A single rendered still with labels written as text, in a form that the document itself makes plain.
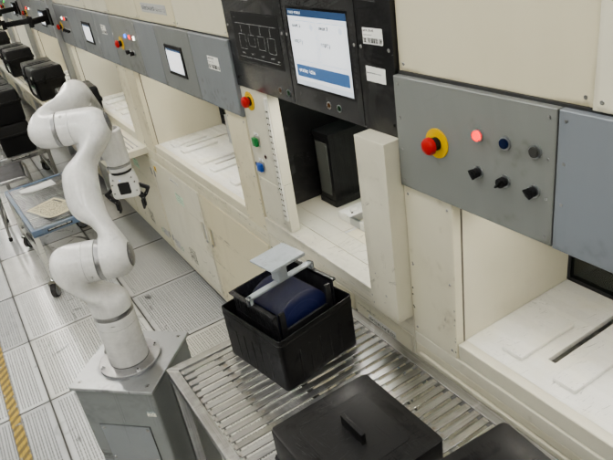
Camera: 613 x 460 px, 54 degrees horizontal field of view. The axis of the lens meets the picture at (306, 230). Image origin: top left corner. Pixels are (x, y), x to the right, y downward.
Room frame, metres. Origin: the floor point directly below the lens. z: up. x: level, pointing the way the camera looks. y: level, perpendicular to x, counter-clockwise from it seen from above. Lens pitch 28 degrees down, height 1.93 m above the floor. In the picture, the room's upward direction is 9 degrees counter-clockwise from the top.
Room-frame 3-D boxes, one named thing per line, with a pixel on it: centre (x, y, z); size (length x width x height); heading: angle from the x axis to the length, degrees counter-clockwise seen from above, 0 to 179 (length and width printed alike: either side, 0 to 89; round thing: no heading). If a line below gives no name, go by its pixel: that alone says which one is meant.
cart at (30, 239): (3.77, 1.64, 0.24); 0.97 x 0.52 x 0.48; 30
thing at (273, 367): (1.45, 0.10, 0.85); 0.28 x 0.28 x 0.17; 37
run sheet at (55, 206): (3.60, 1.58, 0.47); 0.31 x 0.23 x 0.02; 49
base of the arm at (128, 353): (1.53, 0.61, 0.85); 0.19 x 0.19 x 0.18
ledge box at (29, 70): (5.27, 1.96, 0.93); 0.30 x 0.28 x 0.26; 31
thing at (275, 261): (1.45, 0.10, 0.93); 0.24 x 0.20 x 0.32; 127
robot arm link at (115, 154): (2.12, 0.65, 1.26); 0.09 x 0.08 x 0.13; 93
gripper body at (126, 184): (2.12, 0.64, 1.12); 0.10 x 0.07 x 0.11; 93
